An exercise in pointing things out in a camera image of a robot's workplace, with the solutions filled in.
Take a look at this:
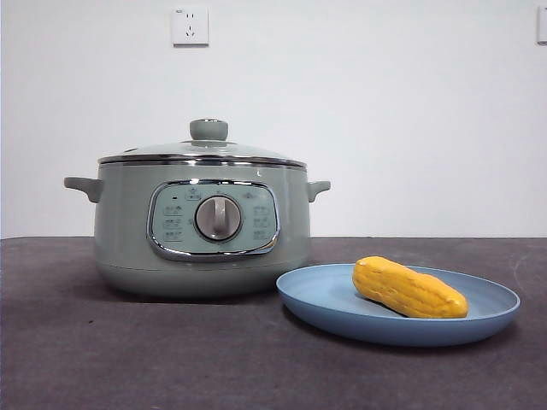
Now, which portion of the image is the yellow corn cob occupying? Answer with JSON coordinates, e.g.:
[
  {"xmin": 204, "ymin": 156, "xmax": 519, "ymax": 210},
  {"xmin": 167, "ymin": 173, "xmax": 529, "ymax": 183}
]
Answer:
[{"xmin": 351, "ymin": 255, "xmax": 470, "ymax": 319}]

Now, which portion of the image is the glass lid with green knob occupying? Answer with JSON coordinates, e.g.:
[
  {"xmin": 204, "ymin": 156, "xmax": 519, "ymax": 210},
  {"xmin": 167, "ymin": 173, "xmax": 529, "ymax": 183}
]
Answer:
[{"xmin": 97, "ymin": 119, "xmax": 307, "ymax": 169}]

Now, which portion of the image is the white wall socket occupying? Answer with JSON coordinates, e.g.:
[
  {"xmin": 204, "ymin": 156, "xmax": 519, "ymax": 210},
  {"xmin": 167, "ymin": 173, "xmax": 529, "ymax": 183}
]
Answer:
[{"xmin": 172, "ymin": 7, "xmax": 210, "ymax": 48}]

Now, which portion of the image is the blue round plate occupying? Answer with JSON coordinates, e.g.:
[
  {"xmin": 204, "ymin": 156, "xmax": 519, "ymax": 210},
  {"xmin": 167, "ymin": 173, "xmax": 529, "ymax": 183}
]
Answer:
[{"xmin": 275, "ymin": 263, "xmax": 521, "ymax": 347}]

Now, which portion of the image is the pale green electric steamer pot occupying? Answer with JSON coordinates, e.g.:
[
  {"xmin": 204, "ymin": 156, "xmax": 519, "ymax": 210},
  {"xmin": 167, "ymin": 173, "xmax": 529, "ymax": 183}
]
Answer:
[{"xmin": 63, "ymin": 164, "xmax": 332, "ymax": 299}]

